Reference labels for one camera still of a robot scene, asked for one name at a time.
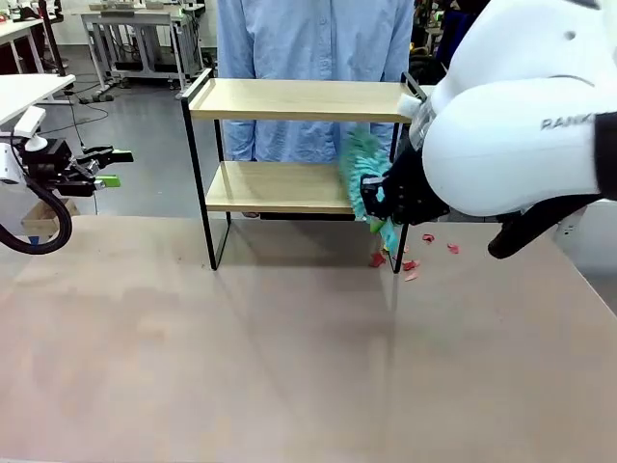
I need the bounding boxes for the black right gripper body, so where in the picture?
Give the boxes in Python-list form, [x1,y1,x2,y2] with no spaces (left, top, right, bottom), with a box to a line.
[385,144,452,228]

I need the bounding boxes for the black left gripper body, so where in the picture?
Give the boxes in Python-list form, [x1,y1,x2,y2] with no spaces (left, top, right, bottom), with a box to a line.
[21,138,97,198]

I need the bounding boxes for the teal chenille duster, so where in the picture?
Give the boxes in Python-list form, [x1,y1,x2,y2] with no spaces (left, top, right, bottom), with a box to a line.
[336,124,402,264]

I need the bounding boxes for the brown cardboard box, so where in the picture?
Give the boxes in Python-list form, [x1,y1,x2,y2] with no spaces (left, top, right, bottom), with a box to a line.
[21,197,82,242]

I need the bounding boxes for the black stand pole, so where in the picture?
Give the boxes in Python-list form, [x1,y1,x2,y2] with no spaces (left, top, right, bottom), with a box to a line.
[38,0,68,78]

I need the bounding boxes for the black bag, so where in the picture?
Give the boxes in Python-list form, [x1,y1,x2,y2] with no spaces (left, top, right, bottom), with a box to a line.
[409,52,449,87]

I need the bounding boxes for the grey metal workbench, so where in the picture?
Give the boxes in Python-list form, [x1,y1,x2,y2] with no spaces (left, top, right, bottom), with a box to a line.
[80,3,202,93]

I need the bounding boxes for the white desk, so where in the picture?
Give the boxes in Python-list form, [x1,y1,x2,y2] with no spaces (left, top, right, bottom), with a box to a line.
[0,17,47,73]

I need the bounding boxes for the person in blue shirt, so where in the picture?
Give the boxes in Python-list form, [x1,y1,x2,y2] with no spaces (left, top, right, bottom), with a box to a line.
[217,0,415,164]

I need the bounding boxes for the person in dark clothes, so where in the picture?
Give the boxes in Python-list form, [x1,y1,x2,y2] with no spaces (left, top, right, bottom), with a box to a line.
[436,0,483,64]

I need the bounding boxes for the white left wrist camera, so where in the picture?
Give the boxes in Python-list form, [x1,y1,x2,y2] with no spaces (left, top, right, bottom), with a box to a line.
[13,106,49,151]

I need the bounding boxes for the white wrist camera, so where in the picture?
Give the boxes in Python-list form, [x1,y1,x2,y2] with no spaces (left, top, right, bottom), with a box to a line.
[13,106,49,151]
[395,94,425,121]

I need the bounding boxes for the power strip with cables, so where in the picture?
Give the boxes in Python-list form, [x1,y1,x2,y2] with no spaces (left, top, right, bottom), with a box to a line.
[71,89,116,105]

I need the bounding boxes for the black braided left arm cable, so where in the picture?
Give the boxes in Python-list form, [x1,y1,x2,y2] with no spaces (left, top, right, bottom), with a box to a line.
[0,173,73,256]

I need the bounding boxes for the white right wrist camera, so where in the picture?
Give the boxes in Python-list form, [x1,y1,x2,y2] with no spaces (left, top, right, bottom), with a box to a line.
[395,94,425,121]

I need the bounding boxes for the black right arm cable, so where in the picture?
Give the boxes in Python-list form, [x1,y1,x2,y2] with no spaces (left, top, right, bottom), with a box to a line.
[487,192,611,260]

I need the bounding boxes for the black frame wooden shelf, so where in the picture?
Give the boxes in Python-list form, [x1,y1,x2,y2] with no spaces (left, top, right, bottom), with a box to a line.
[180,68,425,275]

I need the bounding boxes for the black strap on right arm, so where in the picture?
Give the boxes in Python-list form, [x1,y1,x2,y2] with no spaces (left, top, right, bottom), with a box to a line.
[593,111,617,202]

